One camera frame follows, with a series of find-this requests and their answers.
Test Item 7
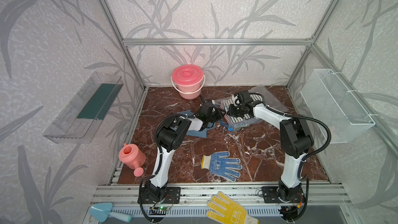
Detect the clear vacuum storage bag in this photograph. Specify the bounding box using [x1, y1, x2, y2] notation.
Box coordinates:
[215, 86, 290, 130]

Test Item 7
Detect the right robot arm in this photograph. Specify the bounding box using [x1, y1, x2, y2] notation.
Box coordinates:
[228, 90, 332, 202]

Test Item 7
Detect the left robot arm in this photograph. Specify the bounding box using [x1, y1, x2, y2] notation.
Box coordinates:
[145, 101, 226, 197]

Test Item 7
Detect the black white striped garment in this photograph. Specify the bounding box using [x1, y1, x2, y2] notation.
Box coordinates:
[220, 96, 263, 131]

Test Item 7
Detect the red white striped garment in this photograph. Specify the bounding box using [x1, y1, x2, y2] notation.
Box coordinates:
[224, 114, 234, 124]

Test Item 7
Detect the pink lidded plastic bucket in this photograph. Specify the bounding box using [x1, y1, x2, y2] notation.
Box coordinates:
[171, 65, 205, 100]

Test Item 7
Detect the blue dotted work glove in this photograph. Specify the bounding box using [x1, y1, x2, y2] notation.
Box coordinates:
[201, 151, 243, 182]

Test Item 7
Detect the pink watering can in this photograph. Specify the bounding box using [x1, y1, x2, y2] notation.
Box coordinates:
[118, 143, 146, 177]

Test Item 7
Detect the yellow dotted work glove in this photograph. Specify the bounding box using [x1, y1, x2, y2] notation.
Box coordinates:
[206, 192, 259, 224]

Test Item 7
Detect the light blue hand trowel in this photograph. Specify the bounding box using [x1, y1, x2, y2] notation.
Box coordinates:
[89, 203, 132, 223]

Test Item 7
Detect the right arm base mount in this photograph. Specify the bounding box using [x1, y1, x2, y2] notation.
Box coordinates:
[261, 185, 305, 204]

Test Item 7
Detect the white wire mesh basket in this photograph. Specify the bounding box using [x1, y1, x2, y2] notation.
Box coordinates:
[301, 68, 375, 143]

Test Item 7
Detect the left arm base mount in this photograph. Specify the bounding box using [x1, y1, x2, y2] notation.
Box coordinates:
[138, 186, 181, 204]

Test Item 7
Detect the clear plastic wall shelf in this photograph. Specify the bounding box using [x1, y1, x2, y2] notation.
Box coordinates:
[43, 72, 124, 144]

